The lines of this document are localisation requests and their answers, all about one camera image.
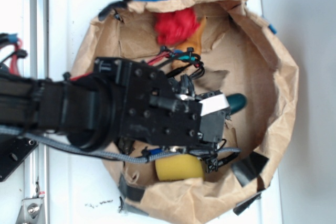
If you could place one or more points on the dark green plastic pickle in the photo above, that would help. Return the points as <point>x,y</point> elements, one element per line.
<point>236,102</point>

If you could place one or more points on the aluminium extrusion rail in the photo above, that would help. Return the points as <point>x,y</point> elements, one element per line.
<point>36,43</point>

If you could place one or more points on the brown grey rock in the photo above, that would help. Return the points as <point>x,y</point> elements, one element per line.
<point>213,80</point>

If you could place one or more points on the yellow foam sponge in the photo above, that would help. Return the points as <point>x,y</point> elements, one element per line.
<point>179,167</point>

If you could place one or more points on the metal corner bracket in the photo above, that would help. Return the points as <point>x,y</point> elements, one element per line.
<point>32,211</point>

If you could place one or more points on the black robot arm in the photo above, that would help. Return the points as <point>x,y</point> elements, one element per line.
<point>75,108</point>

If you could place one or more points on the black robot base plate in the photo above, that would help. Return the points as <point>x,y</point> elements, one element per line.
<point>13,152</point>

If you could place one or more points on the brown paper bag bin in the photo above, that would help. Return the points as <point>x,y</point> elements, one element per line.
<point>260,67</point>

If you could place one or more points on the red crumpled paper ball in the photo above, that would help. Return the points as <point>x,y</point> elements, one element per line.
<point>175,27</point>

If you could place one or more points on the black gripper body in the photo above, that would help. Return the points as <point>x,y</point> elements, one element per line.
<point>147,106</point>

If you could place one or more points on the orange conch seashell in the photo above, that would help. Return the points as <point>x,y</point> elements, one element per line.
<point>195,41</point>

